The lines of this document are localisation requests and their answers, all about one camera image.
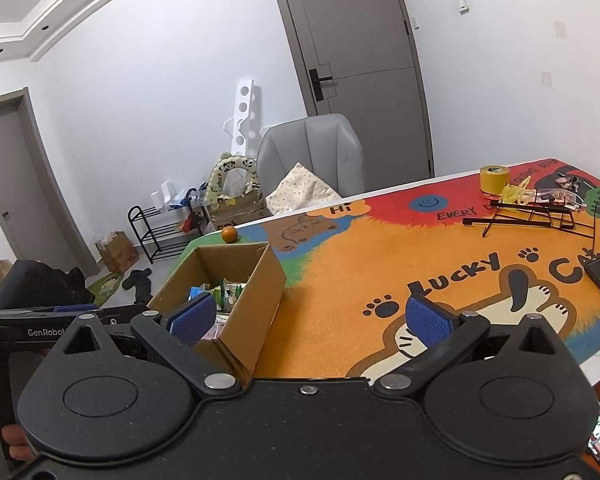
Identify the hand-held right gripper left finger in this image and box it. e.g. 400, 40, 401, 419
52, 291, 243, 396

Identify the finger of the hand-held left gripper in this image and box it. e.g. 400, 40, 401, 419
51, 302, 149, 322

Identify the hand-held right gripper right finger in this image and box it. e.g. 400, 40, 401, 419
374, 294, 578, 396

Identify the cookie packet green trim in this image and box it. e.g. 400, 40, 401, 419
214, 280, 252, 312

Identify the person's left hand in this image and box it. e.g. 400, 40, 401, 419
0, 422, 35, 462

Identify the green floor mat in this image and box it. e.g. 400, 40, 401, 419
87, 272, 127, 307

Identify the dark cloth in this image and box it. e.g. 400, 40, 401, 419
0, 259, 99, 312

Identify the small brown cardboard box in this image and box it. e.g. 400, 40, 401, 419
95, 231, 140, 274

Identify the black shoe rack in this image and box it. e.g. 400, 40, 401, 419
127, 204, 207, 265

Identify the printed cardboard box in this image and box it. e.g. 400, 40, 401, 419
209, 192, 269, 232

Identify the white holder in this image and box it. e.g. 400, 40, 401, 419
151, 180, 182, 209

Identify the grey side door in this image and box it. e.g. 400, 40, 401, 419
0, 87, 99, 282

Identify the yellow plastic bag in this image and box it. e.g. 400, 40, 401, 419
500, 182, 537, 207

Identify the yellow tape roll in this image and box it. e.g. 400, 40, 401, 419
479, 163, 512, 197

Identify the dotted cream pillow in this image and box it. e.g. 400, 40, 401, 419
264, 162, 344, 217

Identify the clear plastic bag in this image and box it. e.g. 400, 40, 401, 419
534, 187, 582, 209

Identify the white holed rack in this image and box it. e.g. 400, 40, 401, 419
222, 78, 257, 157

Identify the grey chair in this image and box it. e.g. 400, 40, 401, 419
256, 113, 367, 212

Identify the black wire rack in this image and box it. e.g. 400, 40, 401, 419
461, 195, 597, 239

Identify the panda swim ring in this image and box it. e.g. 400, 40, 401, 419
204, 152, 262, 207

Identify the black cable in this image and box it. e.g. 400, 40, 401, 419
588, 200, 599, 257

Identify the black door handle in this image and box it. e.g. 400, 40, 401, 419
308, 67, 334, 102

